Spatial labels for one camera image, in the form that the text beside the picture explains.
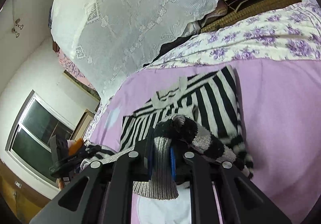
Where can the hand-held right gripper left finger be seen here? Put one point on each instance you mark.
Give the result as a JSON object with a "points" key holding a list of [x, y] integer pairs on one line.
{"points": [[149, 167]]}

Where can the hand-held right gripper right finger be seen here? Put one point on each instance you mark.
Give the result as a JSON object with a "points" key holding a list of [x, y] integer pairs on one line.
{"points": [[172, 161]]}

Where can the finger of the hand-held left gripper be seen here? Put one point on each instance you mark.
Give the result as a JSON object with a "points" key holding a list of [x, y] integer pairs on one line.
{"points": [[89, 150]]}

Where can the black grey striped sweater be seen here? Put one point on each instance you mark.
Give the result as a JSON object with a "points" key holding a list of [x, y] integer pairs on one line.
{"points": [[213, 103]]}

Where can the orange folded garment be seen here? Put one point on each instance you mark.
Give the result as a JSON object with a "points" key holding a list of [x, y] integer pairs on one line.
{"points": [[76, 146]]}

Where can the sliding glass window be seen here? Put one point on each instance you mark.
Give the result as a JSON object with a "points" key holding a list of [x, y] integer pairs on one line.
{"points": [[37, 133]]}

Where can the framed green picture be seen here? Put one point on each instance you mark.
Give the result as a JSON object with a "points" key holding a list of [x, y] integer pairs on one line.
{"points": [[85, 87]]}

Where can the pink floral cloth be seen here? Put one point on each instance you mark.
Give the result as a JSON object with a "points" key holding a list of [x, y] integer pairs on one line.
{"points": [[70, 66]]}

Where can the purple blanket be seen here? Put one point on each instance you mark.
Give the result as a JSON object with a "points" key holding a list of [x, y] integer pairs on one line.
{"points": [[275, 126]]}

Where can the white lace cloth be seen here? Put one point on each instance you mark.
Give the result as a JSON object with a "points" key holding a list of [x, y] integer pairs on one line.
{"points": [[138, 13]]}

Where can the white purple floral quilt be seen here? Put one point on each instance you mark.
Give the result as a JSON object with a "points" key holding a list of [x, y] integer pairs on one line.
{"points": [[263, 36]]}

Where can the wooden frame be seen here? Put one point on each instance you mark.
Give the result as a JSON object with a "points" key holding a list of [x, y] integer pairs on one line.
{"points": [[84, 121]]}

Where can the white wall socket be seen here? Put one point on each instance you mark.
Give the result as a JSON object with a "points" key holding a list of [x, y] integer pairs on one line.
{"points": [[18, 184]]}

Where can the metal wall hooks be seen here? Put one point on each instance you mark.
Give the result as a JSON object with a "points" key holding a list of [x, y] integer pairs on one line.
{"points": [[17, 28]]}

